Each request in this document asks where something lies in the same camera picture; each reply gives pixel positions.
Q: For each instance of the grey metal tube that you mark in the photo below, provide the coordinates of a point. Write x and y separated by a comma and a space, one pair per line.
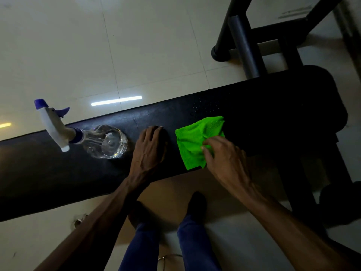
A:
246, 47

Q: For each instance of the person's left hand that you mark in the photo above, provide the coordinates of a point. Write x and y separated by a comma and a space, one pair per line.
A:
146, 155

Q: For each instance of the person's right forearm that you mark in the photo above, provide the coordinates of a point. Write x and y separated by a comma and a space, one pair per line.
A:
290, 237

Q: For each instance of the person's left fingers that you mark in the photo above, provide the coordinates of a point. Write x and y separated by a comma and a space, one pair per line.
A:
153, 134

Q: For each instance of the person's right hand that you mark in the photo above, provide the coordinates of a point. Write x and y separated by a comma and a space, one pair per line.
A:
228, 163

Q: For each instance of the black sock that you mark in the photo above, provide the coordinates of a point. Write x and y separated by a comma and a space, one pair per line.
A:
196, 206
139, 215

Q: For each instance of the black metal bench frame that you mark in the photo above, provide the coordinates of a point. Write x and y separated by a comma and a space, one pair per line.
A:
293, 28

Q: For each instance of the clear spray bottle purple nozzle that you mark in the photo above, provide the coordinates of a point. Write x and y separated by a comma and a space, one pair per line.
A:
104, 142

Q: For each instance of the small metal floor fitting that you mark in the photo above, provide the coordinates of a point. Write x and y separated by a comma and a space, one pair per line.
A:
79, 221

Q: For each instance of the person's left forearm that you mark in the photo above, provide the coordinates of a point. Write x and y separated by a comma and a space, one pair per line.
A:
96, 234

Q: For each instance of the person's right thumb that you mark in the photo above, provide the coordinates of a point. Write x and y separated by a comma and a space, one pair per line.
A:
208, 158

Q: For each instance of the black padded bench seat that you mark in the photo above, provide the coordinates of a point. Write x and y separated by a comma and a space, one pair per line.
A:
253, 115

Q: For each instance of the blue trousers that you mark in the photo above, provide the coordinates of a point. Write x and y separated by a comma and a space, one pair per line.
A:
194, 245

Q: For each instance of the green microfibre cloth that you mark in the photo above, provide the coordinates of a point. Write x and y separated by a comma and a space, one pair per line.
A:
190, 141

